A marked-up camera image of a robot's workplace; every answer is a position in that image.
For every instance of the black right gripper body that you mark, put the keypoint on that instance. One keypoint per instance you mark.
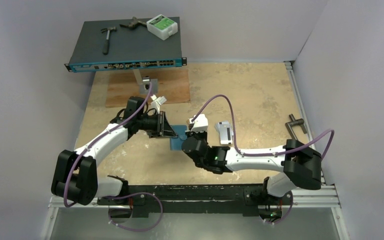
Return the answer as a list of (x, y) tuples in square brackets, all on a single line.
[(188, 144)]

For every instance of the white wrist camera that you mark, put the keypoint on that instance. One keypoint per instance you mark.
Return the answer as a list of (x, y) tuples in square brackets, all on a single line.
[(156, 102), (199, 125)]

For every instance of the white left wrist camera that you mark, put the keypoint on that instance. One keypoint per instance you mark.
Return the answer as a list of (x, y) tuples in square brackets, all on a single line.
[(156, 102)]

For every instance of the dark metal clamp tool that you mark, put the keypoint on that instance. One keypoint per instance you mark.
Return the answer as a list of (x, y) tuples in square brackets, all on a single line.
[(133, 24)]

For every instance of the black handled hammer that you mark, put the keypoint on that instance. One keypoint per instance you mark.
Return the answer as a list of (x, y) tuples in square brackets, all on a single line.
[(106, 44)]

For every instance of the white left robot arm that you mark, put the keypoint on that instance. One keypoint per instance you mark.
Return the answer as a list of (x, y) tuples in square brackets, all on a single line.
[(76, 177)]

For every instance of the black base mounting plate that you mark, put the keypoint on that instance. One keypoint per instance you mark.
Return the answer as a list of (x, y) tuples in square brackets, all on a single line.
[(248, 200)]

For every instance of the white green plastic box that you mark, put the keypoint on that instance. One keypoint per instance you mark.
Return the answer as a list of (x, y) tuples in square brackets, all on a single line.
[(163, 27)]

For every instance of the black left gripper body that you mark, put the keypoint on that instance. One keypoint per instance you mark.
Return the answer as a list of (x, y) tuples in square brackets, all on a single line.
[(154, 123)]

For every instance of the blue network switch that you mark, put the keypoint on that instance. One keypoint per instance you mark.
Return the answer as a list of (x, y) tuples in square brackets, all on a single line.
[(128, 50)]

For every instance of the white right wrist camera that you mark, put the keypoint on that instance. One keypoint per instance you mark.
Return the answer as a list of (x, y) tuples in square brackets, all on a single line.
[(199, 125)]

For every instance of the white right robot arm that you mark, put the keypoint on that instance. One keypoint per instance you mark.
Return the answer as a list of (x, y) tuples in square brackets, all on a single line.
[(297, 164)]

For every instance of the grey metal stand bracket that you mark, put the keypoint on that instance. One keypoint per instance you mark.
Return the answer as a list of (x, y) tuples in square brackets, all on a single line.
[(145, 83)]

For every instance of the blue leather card holder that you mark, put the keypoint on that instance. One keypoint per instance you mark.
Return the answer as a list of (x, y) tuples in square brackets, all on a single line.
[(176, 142)]

